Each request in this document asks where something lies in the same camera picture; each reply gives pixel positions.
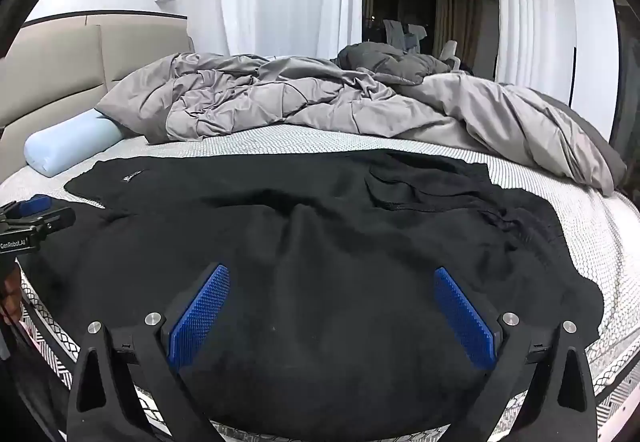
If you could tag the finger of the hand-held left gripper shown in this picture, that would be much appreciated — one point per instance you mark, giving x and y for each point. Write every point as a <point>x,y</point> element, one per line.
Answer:
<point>32,206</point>
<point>57,219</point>

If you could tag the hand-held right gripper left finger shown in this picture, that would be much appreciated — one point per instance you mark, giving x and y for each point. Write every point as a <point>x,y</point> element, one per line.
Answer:
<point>200,312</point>

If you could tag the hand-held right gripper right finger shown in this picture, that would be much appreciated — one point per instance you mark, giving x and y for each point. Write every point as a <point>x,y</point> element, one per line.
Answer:
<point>465,317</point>

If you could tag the black pants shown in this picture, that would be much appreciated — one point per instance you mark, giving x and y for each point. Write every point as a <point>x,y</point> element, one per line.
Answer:
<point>325,247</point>

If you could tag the person's left hand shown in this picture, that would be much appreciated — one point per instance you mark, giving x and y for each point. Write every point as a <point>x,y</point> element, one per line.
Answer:
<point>9,299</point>

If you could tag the light blue bolster pillow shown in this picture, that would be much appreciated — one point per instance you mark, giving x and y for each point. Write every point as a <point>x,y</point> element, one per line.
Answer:
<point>70,144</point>

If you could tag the beige padded headboard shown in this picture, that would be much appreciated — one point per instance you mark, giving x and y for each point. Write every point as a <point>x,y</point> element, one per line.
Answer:
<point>60,67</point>

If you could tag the hexagon patterned mattress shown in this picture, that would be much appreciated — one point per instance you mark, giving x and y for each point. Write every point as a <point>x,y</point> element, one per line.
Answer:
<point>555,202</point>

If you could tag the grey duvet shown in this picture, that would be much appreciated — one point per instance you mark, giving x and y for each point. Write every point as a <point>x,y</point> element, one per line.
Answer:
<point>300,97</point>

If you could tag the white chair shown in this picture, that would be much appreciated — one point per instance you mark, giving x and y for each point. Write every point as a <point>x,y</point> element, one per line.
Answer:
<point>449,53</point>

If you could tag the dark grey pillow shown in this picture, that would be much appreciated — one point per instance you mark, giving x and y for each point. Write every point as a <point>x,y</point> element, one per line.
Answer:
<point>385,62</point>

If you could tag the chair draped with clothes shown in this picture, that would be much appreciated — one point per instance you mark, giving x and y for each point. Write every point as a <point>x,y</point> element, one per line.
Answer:
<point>402,36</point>

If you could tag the beige curtain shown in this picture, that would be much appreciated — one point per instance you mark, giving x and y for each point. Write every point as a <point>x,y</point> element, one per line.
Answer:
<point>457,22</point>

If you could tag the narrow white curtain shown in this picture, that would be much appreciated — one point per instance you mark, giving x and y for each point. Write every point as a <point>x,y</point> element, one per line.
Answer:
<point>525,12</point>

